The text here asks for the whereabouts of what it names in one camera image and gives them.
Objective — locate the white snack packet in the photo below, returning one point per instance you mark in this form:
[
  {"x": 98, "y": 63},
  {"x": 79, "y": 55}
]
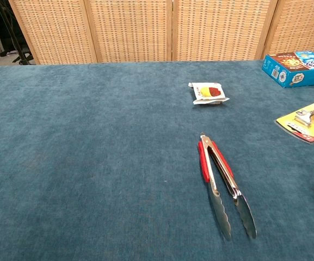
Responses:
[{"x": 208, "y": 92}]

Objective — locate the black tripod stand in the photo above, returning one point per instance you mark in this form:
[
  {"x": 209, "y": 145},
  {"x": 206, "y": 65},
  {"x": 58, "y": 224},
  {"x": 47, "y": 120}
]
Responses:
[{"x": 12, "y": 35}]

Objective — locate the woven rattan folding screen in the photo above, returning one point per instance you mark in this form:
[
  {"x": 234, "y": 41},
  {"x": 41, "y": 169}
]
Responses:
[{"x": 156, "y": 30}]

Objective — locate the blue cardboard snack box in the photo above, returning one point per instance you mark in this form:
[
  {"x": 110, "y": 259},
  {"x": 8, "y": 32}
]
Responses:
[{"x": 295, "y": 71}]

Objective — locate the yellow blister pack with tool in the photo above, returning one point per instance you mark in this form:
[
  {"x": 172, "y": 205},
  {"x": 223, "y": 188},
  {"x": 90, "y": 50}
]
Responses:
[{"x": 306, "y": 123}]

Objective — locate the blue velvet tablecloth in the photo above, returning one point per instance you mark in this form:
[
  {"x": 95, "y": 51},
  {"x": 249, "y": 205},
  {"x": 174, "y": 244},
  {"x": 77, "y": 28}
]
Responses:
[{"x": 91, "y": 163}]

